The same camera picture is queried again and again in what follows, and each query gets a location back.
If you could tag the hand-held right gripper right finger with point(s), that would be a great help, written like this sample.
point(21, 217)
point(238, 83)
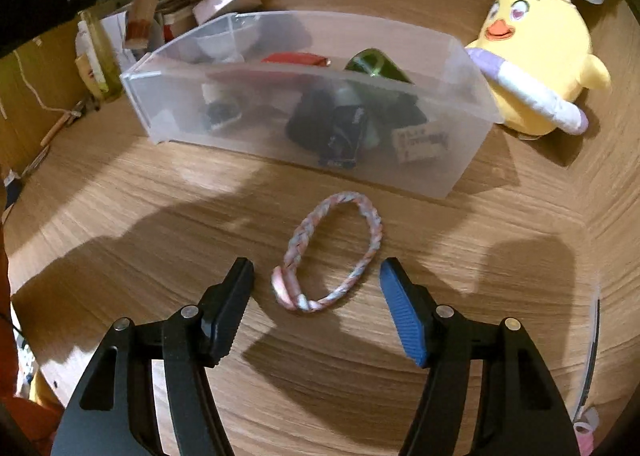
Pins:
point(405, 316)

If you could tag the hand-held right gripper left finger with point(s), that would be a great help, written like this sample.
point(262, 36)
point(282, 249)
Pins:
point(230, 306)

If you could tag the brown cylinder stick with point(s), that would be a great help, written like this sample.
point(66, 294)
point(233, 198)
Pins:
point(140, 11)

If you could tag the clear plastic bin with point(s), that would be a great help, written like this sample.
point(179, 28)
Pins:
point(300, 156)

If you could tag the red paper envelope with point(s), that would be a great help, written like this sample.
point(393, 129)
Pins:
point(295, 59)

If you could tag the white printed small block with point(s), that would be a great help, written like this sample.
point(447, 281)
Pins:
point(420, 141)

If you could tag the dark green glass bottle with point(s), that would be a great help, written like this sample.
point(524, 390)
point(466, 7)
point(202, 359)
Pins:
point(372, 64)

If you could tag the red small boxes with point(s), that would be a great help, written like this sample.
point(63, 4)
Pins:
point(168, 31)

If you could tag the folded white papers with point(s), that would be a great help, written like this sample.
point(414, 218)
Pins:
point(116, 31)

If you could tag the yellow-green spray bottle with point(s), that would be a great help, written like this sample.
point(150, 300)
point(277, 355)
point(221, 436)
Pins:
point(97, 56)

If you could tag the wooden stick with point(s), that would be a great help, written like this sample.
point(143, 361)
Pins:
point(55, 129)

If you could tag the thin white hoop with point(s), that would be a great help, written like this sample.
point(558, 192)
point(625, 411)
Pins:
point(593, 361)

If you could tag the pink small ornament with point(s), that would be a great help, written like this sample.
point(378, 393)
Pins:
point(582, 428)

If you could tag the orange cloth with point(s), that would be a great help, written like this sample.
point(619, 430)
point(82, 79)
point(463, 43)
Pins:
point(25, 421)

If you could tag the yellow plush chick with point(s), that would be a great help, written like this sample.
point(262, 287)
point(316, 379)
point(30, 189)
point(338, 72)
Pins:
point(540, 51)

